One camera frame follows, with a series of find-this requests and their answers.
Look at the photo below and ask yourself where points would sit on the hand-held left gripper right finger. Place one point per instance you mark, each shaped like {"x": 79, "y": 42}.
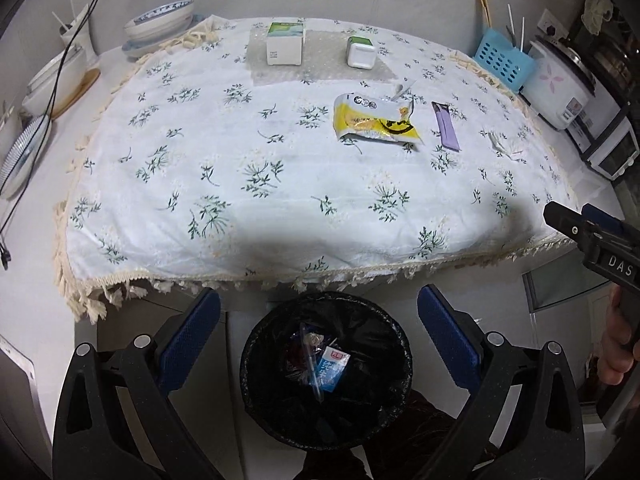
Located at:
{"x": 447, "y": 340}

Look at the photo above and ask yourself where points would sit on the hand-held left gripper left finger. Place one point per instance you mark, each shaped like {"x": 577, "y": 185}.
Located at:
{"x": 192, "y": 340}

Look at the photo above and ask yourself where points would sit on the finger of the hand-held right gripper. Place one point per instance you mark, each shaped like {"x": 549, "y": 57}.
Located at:
{"x": 605, "y": 219}
{"x": 567, "y": 220}

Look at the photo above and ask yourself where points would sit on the black trash bin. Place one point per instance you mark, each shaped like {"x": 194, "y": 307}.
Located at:
{"x": 370, "y": 360}

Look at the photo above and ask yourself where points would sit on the blue and white milk carton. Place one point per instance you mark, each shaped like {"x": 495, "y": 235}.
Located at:
{"x": 331, "y": 367}

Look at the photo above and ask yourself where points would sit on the clear plastic tube wrapper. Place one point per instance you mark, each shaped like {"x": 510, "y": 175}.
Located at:
{"x": 311, "y": 360}

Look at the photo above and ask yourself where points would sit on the purple sachet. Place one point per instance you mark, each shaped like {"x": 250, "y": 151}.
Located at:
{"x": 446, "y": 127}

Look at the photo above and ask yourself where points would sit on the yellow and white snack packet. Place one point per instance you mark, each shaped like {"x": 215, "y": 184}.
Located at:
{"x": 372, "y": 120}

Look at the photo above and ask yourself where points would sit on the white bottle with green label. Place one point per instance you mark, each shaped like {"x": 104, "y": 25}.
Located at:
{"x": 361, "y": 54}

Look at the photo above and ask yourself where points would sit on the green and white carton box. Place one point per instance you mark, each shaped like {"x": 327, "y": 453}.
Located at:
{"x": 284, "y": 45}

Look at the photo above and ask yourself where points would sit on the person's right hand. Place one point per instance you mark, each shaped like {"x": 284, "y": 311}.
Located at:
{"x": 617, "y": 360}

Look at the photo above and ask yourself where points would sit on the white toaster oven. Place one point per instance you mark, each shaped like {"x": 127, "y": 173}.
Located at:
{"x": 605, "y": 145}

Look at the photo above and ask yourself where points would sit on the white rice cooker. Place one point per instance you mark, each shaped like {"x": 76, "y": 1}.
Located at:
{"x": 557, "y": 85}

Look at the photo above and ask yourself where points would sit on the dark kitchen shelf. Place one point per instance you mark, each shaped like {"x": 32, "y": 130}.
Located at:
{"x": 617, "y": 60}

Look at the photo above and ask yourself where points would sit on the white floral tablecloth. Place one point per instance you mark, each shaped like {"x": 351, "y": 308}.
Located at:
{"x": 275, "y": 200}

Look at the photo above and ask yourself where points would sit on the blue plastic utensil holder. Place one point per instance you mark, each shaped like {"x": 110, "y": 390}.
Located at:
{"x": 505, "y": 62}

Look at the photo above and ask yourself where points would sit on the white plastic stick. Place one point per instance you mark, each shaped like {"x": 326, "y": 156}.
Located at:
{"x": 522, "y": 35}
{"x": 510, "y": 20}

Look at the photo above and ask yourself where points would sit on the hanging cream rag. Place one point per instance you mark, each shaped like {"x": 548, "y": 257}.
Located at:
{"x": 600, "y": 10}

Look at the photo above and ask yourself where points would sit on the wooden chopstick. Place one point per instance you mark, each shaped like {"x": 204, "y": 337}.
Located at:
{"x": 486, "y": 10}
{"x": 481, "y": 10}

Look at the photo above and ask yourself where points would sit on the striped blue plate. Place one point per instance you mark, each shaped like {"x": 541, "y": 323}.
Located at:
{"x": 22, "y": 155}

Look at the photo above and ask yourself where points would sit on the round wooden coaster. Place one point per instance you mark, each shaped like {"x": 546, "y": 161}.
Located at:
{"x": 80, "y": 90}

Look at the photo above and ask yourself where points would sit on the clear bubble wrap sheet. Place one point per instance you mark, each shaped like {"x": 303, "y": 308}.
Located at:
{"x": 325, "y": 60}

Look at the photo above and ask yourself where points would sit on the blue patterned bowl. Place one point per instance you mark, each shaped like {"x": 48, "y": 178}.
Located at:
{"x": 150, "y": 46}

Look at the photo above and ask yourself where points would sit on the white ceramic bowl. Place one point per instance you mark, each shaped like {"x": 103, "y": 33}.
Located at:
{"x": 52, "y": 77}

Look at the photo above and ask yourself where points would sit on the blue and white porcelain bowl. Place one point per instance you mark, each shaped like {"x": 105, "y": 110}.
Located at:
{"x": 160, "y": 20}

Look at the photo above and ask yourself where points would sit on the white cup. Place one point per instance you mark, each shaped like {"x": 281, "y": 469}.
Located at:
{"x": 80, "y": 35}

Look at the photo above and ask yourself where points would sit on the white wall socket with plug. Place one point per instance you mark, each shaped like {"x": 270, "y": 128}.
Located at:
{"x": 552, "y": 22}

